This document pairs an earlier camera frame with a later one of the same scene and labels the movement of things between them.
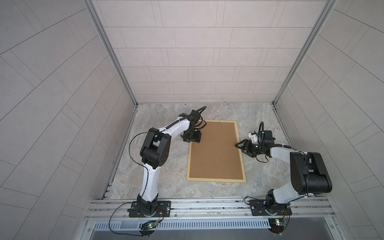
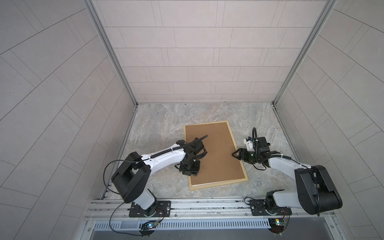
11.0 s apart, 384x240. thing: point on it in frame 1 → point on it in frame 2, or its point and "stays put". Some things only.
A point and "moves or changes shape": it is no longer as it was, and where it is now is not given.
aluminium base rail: [312, 214] stays put
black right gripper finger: [247, 152] → [243, 159]
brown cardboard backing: [216, 156] stays put
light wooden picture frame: [188, 178] moves or changes shape
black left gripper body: [192, 135] → [191, 167]
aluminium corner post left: [112, 48] stays put
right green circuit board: [277, 225] stays put
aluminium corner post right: [327, 9] stays put
